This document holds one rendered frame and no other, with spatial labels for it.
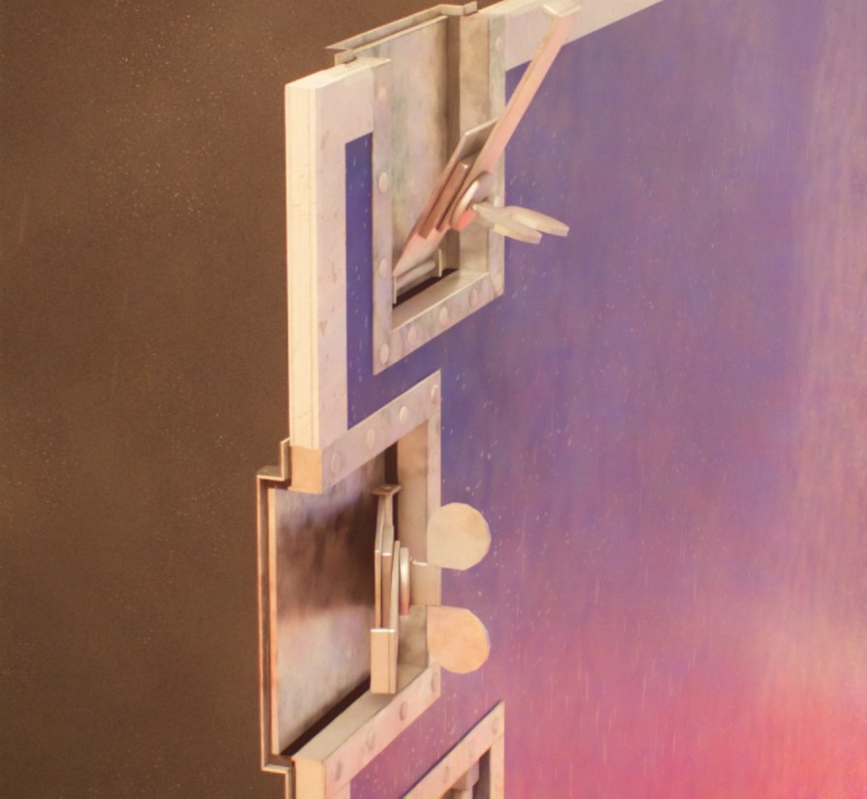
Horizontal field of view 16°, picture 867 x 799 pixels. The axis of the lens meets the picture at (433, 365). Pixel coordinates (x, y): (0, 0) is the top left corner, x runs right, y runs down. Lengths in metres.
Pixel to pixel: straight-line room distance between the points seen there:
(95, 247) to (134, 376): 0.10
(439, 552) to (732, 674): 0.51
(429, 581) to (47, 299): 1.15
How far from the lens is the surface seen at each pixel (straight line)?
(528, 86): 1.06
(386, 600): 1.05
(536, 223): 1.08
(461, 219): 1.07
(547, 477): 1.22
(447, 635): 1.06
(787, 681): 1.66
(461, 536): 1.05
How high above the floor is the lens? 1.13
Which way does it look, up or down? 15 degrees down
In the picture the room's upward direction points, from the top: straight up
